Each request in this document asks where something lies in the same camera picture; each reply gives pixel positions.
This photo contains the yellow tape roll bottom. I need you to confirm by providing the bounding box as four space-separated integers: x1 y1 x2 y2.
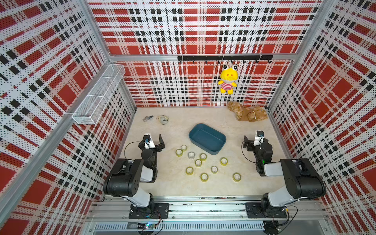
200 173 209 182

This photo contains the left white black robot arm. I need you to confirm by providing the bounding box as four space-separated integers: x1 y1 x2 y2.
103 134 165 212

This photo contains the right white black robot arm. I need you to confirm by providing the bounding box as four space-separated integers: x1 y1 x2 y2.
242 133 326 210

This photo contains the teal plastic storage box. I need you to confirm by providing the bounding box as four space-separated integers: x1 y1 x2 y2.
189 123 227 155

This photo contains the brown plush bear toy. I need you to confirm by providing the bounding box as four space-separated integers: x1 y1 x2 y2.
227 101 268 122

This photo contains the small green circuit board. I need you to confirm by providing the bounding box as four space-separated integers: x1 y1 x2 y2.
137 223 158 230

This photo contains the yellow frog plush toy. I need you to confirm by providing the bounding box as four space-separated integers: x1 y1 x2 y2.
218 65 239 95

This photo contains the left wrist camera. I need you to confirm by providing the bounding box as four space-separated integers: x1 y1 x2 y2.
144 134 155 149

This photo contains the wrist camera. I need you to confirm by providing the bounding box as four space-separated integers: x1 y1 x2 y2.
144 134 155 149
254 130 264 146

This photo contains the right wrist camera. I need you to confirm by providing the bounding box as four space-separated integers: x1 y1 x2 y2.
254 130 264 146

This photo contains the small metal blue keychain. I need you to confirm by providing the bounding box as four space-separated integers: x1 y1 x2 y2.
143 116 154 122

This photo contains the white wire mesh basket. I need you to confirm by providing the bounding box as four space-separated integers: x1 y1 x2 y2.
72 64 125 125

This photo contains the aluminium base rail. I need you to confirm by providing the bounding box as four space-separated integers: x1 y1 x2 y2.
83 196 334 235

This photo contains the black hook rail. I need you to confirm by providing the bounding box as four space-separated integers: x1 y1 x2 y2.
177 55 274 62

